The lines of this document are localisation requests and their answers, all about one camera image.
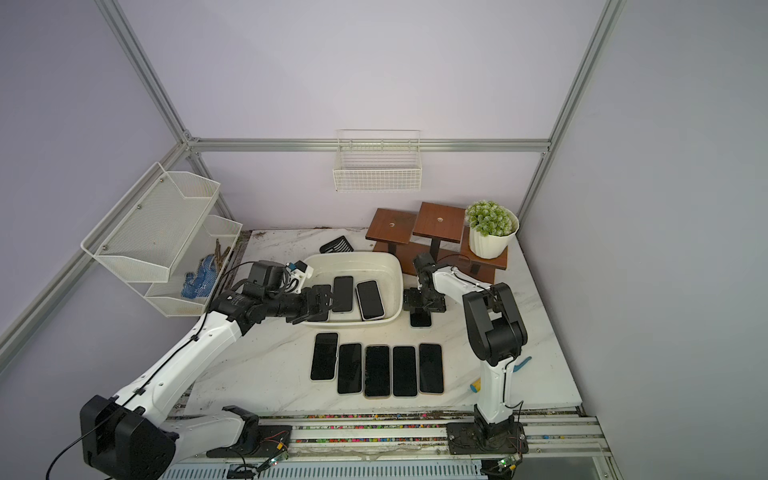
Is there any blue case phone large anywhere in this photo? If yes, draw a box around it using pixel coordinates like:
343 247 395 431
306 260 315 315
410 309 432 328

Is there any blue yellow toy fork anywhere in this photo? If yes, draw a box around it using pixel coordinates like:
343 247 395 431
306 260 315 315
470 356 532 393

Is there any white plastic storage box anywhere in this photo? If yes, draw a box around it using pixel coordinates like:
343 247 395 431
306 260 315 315
303 252 404 328

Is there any white wire wall basket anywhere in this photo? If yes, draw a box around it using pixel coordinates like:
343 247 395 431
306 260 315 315
333 129 423 193

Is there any black phone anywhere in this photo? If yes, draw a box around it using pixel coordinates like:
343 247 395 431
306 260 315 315
332 276 354 313

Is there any pink case phone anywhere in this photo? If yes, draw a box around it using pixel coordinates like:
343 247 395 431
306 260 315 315
418 343 444 395
356 280 385 321

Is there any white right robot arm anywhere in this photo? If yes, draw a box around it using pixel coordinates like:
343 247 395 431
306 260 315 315
403 253 528 436

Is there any black phone placed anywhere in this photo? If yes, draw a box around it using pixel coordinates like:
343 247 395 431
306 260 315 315
337 343 363 395
363 345 391 398
310 332 339 381

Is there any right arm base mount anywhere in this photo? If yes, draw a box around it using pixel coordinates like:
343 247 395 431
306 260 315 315
446 415 529 455

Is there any white mesh upper shelf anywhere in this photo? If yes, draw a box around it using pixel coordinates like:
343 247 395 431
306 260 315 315
81 163 220 283

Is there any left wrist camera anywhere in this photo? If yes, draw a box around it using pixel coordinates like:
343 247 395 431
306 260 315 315
284 261 314 294

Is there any brown wooden tiered stand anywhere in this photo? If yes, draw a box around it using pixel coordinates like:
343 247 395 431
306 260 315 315
365 202 508 283

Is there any black slotted tray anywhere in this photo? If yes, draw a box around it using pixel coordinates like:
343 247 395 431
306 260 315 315
319 235 354 254

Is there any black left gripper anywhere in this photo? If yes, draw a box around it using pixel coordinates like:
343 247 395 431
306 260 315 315
266 285 342 326

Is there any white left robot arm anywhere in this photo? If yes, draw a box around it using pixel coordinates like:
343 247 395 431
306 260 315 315
79 261 333 479

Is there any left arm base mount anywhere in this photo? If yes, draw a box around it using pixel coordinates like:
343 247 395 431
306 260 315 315
206 415 293 458

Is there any blue toy in shelf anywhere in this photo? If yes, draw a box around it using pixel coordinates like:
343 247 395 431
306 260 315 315
181 254 218 300

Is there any white ribbed plant pot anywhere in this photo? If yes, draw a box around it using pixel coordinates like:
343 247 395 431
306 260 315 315
469 227 519 259

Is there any light blue case phone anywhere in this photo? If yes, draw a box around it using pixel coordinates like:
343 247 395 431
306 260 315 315
392 346 418 397

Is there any green artificial plant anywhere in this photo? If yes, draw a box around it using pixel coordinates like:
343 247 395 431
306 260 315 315
465 200 519 237

